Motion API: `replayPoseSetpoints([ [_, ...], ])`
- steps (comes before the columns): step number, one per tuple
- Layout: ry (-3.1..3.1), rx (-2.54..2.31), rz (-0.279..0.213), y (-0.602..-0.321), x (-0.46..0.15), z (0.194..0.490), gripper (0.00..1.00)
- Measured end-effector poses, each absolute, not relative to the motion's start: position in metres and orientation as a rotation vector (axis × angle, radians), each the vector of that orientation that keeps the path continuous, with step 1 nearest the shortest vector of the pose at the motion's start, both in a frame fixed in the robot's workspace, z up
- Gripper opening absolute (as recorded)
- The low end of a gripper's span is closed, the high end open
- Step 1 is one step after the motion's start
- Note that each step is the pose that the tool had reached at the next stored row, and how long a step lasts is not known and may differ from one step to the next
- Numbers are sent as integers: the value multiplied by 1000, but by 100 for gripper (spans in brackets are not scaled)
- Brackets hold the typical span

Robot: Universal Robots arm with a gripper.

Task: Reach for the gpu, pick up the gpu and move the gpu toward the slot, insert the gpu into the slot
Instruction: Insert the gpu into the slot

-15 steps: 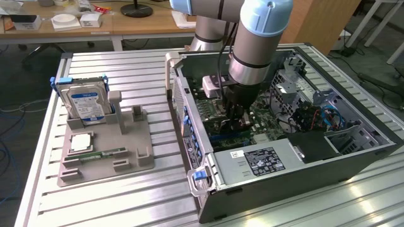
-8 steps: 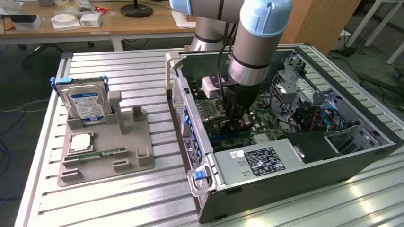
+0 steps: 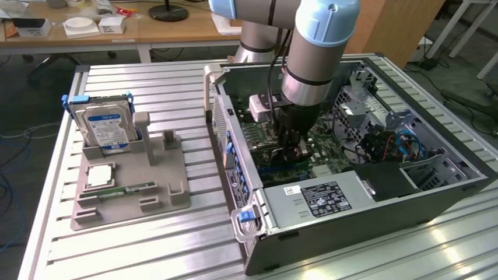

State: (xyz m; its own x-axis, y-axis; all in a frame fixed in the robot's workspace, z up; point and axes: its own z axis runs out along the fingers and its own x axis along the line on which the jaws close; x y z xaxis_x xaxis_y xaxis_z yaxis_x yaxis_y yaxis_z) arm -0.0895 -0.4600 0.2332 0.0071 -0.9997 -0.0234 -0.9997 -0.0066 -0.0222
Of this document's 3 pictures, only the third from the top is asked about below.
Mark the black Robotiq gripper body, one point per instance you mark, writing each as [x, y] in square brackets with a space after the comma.
[300, 119]

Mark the green graphics card with fan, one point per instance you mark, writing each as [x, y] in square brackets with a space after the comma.
[277, 156]

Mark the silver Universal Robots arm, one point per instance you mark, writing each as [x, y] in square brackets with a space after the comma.
[316, 58]

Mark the CPU socket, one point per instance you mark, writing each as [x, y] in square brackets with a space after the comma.
[270, 132]

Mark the green motherboard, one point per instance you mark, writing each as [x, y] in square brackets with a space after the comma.
[325, 146]

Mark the grey power supply with label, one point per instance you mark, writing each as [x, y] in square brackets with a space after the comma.
[296, 210]

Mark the open black PC case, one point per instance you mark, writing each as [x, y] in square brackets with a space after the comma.
[351, 233]

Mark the white paper stack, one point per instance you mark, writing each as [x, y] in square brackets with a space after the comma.
[226, 27]

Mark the grey metal disk bay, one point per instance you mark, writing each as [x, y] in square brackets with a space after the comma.
[432, 172]

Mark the wooden cabinet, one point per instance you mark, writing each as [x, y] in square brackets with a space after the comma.
[389, 29]

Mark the grey parts rack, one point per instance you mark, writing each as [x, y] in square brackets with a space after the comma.
[129, 169]

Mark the black floor stand base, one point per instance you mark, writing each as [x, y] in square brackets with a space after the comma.
[473, 100]

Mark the green RAM stick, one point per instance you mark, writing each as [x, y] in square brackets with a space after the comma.
[117, 191]

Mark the hard disk with blue caddy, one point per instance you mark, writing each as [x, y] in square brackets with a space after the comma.
[104, 128]

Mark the black round lamp base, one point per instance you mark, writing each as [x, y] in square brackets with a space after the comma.
[169, 13]

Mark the silver CPU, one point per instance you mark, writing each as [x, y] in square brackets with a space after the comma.
[100, 176]

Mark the red packet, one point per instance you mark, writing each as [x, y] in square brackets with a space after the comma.
[126, 12]

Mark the white box with black label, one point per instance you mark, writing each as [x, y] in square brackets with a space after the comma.
[113, 25]

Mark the white box with round dish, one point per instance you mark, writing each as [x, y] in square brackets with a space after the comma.
[81, 27]

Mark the wooden desk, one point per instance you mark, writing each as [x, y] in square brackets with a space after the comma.
[58, 41]

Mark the black office chair base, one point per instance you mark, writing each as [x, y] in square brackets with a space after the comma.
[43, 65]

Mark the white box with black top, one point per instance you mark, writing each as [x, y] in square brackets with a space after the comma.
[31, 27]

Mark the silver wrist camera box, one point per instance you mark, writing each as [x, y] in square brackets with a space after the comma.
[260, 108]

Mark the white table frame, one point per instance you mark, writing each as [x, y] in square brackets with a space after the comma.
[463, 26]

